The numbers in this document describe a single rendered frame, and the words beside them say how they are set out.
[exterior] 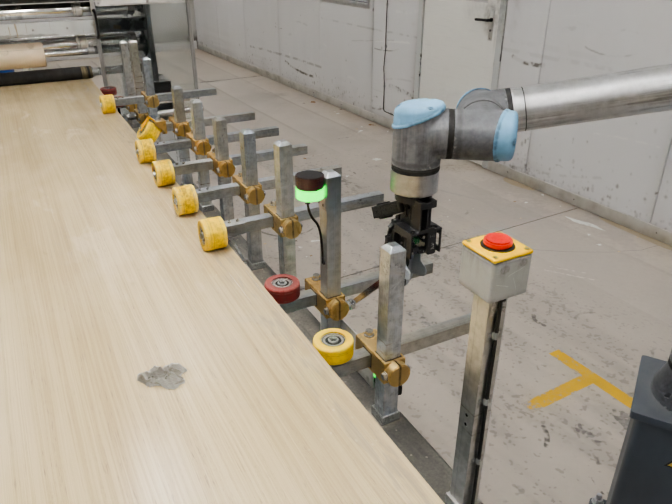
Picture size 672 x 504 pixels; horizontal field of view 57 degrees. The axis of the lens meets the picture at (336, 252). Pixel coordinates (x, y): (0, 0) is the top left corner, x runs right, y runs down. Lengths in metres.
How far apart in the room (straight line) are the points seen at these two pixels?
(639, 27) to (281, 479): 3.47
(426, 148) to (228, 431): 0.58
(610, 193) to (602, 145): 0.30
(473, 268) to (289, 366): 0.43
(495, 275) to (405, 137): 0.35
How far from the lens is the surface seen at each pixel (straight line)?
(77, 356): 1.27
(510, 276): 0.88
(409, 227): 1.18
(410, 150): 1.11
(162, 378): 1.15
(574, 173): 4.37
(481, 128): 1.11
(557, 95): 1.26
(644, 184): 4.08
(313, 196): 1.26
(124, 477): 1.01
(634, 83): 1.29
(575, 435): 2.47
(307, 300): 1.44
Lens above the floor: 1.61
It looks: 27 degrees down
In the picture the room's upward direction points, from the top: straight up
